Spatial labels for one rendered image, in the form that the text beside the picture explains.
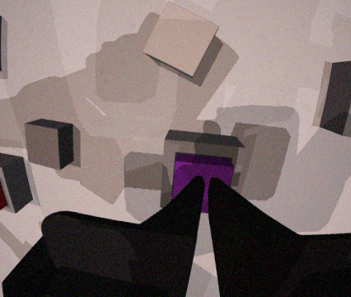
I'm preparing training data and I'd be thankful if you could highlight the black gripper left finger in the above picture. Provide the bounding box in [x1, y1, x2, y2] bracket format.
[41, 176, 205, 297]

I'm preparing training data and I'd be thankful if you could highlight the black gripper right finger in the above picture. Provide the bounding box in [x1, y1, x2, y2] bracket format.
[208, 178, 351, 297]

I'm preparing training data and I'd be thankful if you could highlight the red button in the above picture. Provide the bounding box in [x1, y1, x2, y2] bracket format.
[0, 153, 34, 215]

